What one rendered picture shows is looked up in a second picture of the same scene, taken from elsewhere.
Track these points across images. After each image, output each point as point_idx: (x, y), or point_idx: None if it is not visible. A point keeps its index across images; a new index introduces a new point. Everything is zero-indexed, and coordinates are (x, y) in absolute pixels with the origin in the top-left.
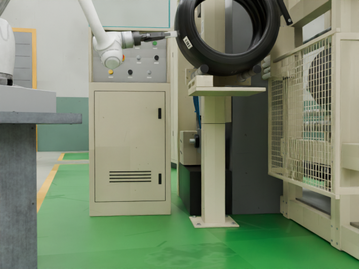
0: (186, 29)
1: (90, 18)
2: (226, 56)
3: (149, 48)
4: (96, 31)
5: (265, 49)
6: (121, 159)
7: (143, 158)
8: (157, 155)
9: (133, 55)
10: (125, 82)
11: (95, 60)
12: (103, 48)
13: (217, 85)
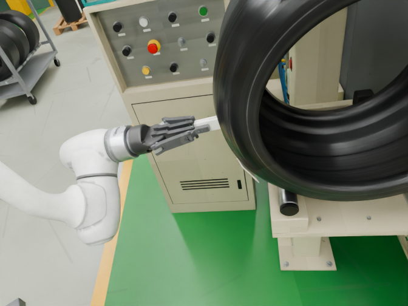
0: (241, 152)
1: (6, 202)
2: (345, 193)
3: (195, 21)
4: (37, 217)
5: None
6: (190, 170)
7: (217, 168)
8: (232, 164)
9: (172, 39)
10: (170, 88)
11: (118, 56)
12: (71, 227)
13: None
